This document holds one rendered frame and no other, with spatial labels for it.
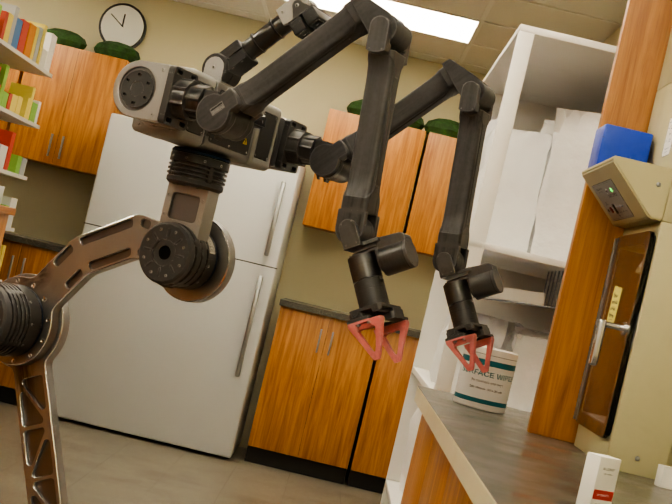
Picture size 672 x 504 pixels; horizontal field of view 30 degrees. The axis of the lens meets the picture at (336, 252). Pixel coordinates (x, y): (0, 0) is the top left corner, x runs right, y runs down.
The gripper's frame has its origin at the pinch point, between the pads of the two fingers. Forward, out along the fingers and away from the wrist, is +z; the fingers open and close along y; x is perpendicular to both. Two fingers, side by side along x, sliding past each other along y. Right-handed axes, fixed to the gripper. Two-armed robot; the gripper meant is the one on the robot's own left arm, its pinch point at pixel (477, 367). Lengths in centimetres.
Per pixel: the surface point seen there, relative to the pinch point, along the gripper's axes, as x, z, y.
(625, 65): -49, -54, 2
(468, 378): 10.9, -1.4, 24.4
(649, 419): -38, 22, -25
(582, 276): -27.3, -12.8, 2.8
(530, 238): 5, -45, 96
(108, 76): 292, -279, 343
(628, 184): -48, -21, -31
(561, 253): -4, -37, 89
